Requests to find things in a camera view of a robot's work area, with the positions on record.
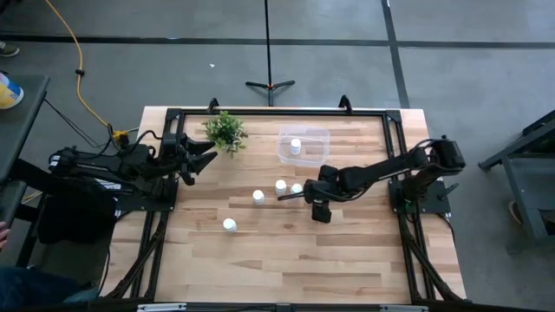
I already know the dark side table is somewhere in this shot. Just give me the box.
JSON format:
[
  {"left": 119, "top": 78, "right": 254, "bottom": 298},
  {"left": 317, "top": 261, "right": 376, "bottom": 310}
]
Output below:
[{"left": 0, "top": 74, "right": 51, "bottom": 183}]

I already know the black aluminium table frame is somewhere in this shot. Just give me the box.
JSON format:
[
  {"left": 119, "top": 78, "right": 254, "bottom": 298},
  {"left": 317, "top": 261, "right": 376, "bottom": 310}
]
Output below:
[{"left": 101, "top": 97, "right": 467, "bottom": 304}]

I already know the person's shoe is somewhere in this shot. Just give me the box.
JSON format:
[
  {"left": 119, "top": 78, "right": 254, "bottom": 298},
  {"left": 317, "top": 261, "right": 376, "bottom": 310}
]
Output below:
[
  {"left": 507, "top": 199, "right": 526, "bottom": 225},
  {"left": 0, "top": 41, "right": 21, "bottom": 58}
]

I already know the silver metal bracket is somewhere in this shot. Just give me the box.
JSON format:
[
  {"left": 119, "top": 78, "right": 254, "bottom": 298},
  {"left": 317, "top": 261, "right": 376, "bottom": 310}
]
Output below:
[
  {"left": 380, "top": 304, "right": 429, "bottom": 312},
  {"left": 137, "top": 302, "right": 187, "bottom": 312}
]

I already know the yellow and blue container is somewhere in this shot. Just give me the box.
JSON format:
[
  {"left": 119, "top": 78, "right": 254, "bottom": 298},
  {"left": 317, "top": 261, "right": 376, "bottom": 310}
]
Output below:
[{"left": 0, "top": 71, "right": 25, "bottom": 110}]

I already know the clear plastic basket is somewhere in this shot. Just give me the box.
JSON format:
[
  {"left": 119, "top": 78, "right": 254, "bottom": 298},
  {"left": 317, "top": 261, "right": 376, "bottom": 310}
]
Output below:
[{"left": 275, "top": 125, "right": 331, "bottom": 168}]

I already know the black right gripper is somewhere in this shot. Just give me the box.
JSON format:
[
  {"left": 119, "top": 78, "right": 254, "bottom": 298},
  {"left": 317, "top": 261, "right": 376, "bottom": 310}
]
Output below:
[{"left": 277, "top": 166, "right": 342, "bottom": 205}]

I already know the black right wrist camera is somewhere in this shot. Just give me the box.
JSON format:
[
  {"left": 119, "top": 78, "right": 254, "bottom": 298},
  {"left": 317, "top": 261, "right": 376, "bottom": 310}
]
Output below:
[{"left": 310, "top": 201, "right": 333, "bottom": 224}]

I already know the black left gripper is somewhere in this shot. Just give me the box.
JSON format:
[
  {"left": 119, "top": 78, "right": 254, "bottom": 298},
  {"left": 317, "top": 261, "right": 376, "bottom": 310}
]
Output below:
[{"left": 160, "top": 132, "right": 219, "bottom": 178}]

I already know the green plant in white pot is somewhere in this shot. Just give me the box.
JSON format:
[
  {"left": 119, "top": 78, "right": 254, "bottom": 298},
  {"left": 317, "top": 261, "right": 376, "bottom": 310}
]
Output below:
[{"left": 201, "top": 110, "right": 250, "bottom": 159}]

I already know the person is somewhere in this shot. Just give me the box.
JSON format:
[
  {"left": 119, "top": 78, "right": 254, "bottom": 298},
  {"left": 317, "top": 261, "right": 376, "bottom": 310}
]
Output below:
[{"left": 0, "top": 220, "right": 100, "bottom": 304}]

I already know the black equipment box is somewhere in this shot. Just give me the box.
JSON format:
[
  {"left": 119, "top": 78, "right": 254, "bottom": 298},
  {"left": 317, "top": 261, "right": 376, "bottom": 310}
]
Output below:
[{"left": 36, "top": 181, "right": 119, "bottom": 244}]

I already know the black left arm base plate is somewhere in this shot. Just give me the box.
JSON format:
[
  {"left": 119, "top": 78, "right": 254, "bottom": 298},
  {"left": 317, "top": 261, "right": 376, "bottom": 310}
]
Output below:
[{"left": 114, "top": 177, "right": 180, "bottom": 213}]

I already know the dark metal cart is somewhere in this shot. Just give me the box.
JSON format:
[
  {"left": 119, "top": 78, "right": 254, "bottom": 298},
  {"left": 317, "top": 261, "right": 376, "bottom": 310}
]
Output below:
[{"left": 478, "top": 110, "right": 555, "bottom": 244}]

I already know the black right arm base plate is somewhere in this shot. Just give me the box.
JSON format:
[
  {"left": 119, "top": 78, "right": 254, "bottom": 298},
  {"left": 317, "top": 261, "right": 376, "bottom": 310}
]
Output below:
[{"left": 388, "top": 179, "right": 452, "bottom": 216}]

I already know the black tripod stand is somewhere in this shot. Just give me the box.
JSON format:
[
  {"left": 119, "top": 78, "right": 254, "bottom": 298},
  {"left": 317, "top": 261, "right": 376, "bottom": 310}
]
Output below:
[{"left": 245, "top": 0, "right": 297, "bottom": 107}]

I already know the yellow extension cable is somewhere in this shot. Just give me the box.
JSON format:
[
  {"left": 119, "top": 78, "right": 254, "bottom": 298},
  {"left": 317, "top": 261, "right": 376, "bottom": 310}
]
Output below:
[{"left": 42, "top": 0, "right": 131, "bottom": 142}]

